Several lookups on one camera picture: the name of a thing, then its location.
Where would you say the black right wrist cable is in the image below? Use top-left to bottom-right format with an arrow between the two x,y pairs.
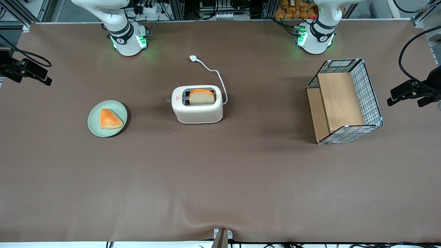
0,34 -> 52,68

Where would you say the bag of brown buns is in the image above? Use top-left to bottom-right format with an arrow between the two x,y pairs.
275,0 -> 317,20

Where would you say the long white socket strip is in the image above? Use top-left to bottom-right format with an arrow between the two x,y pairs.
215,13 -> 250,20

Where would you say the aluminium frame strut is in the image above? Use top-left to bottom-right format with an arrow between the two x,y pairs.
0,0 -> 52,24
412,0 -> 441,66

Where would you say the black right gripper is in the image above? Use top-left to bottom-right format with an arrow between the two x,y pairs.
0,46 -> 53,86

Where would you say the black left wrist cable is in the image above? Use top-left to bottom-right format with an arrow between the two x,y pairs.
399,26 -> 441,85

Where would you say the orange triangular pastry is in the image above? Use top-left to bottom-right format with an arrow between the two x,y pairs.
100,108 -> 124,130

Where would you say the grey metal table bracket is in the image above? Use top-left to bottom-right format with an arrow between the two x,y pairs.
213,228 -> 233,248

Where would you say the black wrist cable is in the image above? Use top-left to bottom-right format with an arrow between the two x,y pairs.
0,34 -> 52,68
399,26 -> 441,85

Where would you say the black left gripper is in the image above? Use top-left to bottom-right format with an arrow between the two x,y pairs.
387,65 -> 441,107

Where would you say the white power strip with plugs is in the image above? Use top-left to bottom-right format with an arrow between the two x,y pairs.
126,0 -> 156,15

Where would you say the bread slice with orange crust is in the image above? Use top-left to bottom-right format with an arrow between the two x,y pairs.
189,89 -> 215,105

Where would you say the wire basket with wooden shelf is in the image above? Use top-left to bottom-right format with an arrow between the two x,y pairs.
306,59 -> 383,145

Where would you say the white two-slot toaster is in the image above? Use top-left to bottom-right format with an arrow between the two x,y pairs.
166,85 -> 224,124

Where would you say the white toaster power cable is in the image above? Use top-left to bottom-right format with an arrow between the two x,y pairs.
189,55 -> 228,105

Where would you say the light green round plate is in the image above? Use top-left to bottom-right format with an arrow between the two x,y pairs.
88,100 -> 128,137

